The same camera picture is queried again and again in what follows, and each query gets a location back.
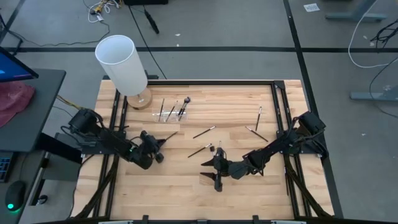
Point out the black side desk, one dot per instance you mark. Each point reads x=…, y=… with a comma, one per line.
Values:
x=37, y=109

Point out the silver frame bracket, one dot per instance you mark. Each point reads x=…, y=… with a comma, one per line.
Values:
x=288, y=222

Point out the thin black makeup brush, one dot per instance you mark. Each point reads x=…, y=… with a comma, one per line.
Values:
x=161, y=109
x=199, y=150
x=171, y=135
x=256, y=133
x=172, y=111
x=204, y=132
x=258, y=119
x=220, y=144

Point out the black computer mouse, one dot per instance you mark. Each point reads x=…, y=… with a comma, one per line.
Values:
x=15, y=196

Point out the black desk base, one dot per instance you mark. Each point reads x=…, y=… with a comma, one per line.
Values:
x=59, y=149

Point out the pink cloth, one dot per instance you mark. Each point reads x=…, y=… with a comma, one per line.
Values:
x=12, y=99

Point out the black floor box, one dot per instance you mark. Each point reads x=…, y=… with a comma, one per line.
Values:
x=146, y=2

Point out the grey desk leg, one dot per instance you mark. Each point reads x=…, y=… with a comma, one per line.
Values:
x=354, y=15

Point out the fluffy head makeup brush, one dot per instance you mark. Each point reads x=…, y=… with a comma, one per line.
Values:
x=186, y=99

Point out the white paper label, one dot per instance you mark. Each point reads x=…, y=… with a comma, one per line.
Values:
x=311, y=7

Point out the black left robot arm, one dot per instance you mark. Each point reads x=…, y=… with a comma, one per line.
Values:
x=109, y=140

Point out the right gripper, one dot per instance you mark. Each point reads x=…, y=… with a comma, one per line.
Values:
x=227, y=168

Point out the computer monitor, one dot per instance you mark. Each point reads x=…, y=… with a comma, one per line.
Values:
x=12, y=68

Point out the clear acrylic brush organizer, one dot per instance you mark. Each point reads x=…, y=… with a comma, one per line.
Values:
x=155, y=116

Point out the black keyboard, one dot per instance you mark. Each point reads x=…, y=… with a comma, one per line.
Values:
x=5, y=166

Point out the white shade wooden base lamp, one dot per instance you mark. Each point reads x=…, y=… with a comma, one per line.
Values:
x=121, y=62

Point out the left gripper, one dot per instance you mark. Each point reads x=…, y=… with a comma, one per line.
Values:
x=150, y=146

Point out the black metal table frame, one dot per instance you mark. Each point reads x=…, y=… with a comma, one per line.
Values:
x=217, y=83

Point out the grey desk foot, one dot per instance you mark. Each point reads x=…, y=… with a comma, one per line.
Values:
x=373, y=96

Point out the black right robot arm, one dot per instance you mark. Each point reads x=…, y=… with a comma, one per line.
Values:
x=273, y=144

